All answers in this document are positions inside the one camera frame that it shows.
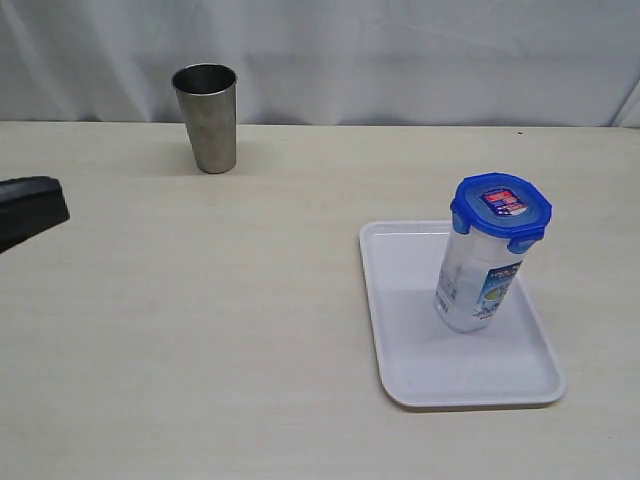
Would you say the stainless steel cup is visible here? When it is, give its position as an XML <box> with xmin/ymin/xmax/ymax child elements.
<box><xmin>171</xmin><ymin>63</ymin><xmax>237</xmax><ymax>174</ymax></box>

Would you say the clear plastic container with label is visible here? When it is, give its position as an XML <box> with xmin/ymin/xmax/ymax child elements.
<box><xmin>434</xmin><ymin>229</ymin><xmax>525</xmax><ymax>333</ymax></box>

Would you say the blue container lid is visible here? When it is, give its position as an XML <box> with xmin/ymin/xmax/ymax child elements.
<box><xmin>450</xmin><ymin>172</ymin><xmax>552</xmax><ymax>254</ymax></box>

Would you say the white plastic tray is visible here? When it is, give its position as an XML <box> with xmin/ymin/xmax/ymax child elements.
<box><xmin>359</xmin><ymin>221</ymin><xmax>566</xmax><ymax>410</ymax></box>

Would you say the white backdrop curtain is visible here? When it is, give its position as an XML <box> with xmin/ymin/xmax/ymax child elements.
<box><xmin>1</xmin><ymin>1</ymin><xmax>639</xmax><ymax>127</ymax></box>

